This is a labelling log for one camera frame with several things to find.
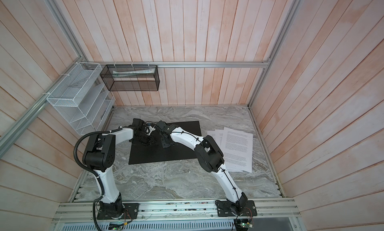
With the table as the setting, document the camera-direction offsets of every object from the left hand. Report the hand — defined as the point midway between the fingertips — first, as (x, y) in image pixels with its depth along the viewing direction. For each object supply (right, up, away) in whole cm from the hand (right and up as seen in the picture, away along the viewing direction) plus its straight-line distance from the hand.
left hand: (157, 144), depth 98 cm
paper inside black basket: (-24, +45, -8) cm, 51 cm away
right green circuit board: (+47, -35, -27) cm, 64 cm away
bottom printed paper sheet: (+38, +6, +6) cm, 39 cm away
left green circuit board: (-15, -36, -26) cm, 47 cm away
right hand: (+7, +1, 0) cm, 7 cm away
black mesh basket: (-21, +47, +7) cm, 52 cm away
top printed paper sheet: (+53, -2, -2) cm, 53 cm away
